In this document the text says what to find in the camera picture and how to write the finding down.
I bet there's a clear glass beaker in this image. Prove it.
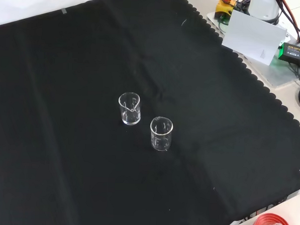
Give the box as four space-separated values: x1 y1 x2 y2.
117 91 143 126
148 116 175 152

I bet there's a black cloth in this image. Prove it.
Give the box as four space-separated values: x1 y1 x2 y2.
0 0 300 225

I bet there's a yellow stop button box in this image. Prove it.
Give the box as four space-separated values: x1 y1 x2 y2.
215 0 237 22

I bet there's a pale board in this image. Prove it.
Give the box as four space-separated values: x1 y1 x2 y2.
220 8 289 67

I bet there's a black power supply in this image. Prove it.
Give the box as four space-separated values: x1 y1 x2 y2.
277 42 300 70

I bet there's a grey metal base plate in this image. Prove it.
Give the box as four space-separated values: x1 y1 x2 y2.
202 10 300 90

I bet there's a dark power supply cable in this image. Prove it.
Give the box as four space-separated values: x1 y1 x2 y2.
287 62 300 85

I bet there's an orange cable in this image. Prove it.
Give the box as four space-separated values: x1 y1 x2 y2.
276 0 300 43

